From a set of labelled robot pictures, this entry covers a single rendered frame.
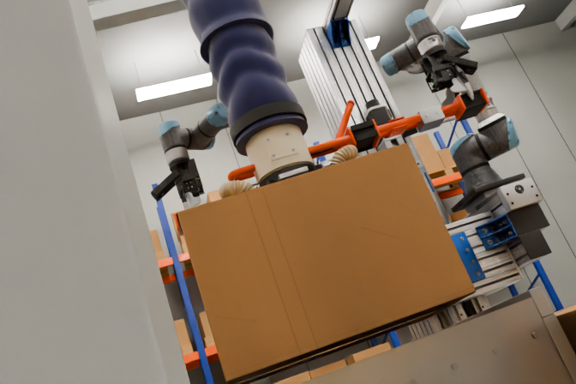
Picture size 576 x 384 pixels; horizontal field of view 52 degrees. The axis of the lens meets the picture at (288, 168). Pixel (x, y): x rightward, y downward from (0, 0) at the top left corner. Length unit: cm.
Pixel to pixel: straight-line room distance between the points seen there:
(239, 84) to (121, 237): 126
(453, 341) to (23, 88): 96
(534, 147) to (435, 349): 1174
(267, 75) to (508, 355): 96
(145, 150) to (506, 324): 1005
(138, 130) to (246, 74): 958
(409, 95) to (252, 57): 1069
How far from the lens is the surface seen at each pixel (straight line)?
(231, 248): 137
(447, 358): 124
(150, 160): 1094
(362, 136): 168
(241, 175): 164
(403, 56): 204
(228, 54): 174
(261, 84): 166
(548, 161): 1288
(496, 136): 238
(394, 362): 121
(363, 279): 138
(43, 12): 57
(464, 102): 182
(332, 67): 263
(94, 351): 45
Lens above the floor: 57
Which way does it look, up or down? 21 degrees up
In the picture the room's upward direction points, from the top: 21 degrees counter-clockwise
